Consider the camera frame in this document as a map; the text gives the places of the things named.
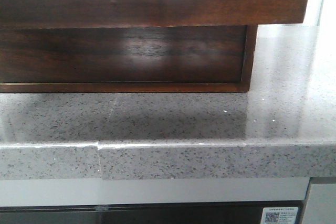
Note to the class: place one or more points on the dark wooden drawer cabinet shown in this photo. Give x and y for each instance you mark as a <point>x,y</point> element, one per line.
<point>249,56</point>

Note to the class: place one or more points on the wooden drawer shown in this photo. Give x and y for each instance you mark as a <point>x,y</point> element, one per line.
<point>131,53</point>
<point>31,14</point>

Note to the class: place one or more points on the white QR code sticker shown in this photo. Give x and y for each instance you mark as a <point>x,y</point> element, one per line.
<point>279,215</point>

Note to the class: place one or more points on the black appliance under counter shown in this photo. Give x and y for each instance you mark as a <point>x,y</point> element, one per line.
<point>206,212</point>

